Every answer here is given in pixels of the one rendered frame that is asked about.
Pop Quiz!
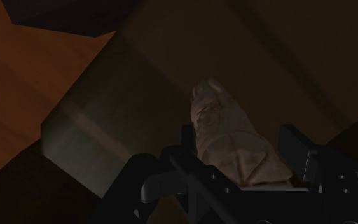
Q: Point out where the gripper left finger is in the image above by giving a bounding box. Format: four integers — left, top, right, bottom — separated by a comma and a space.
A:
88, 123, 242, 224

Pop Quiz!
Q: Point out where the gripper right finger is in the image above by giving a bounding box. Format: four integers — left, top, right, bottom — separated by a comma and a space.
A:
277, 123, 358, 224

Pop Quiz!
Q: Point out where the beige wrinkled figure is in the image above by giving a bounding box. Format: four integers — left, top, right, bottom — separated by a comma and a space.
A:
189, 78, 295, 189

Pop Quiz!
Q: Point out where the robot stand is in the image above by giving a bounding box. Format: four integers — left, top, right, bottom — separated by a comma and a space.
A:
0, 0, 143, 38

